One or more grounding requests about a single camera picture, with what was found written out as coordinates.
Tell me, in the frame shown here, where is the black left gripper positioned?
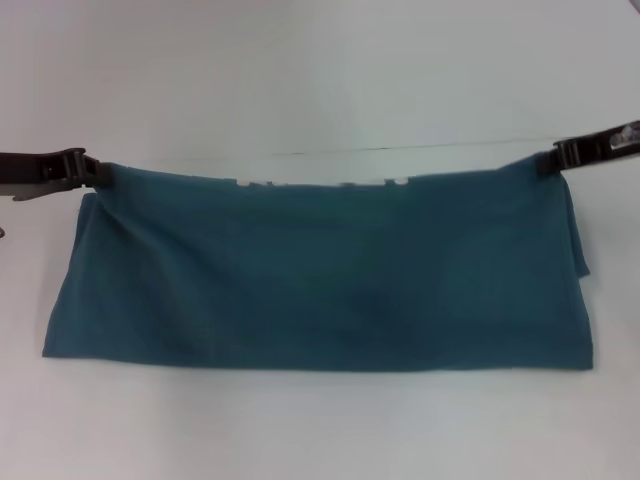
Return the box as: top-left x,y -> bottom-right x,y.
0,146 -> 114,203

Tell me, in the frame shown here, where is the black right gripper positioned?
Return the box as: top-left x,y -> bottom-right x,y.
536,118 -> 640,176

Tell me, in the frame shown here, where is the teal blue t-shirt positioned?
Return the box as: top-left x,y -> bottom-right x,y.
40,154 -> 599,375

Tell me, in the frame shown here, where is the right wrist connector cable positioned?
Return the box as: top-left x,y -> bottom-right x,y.
612,123 -> 640,149

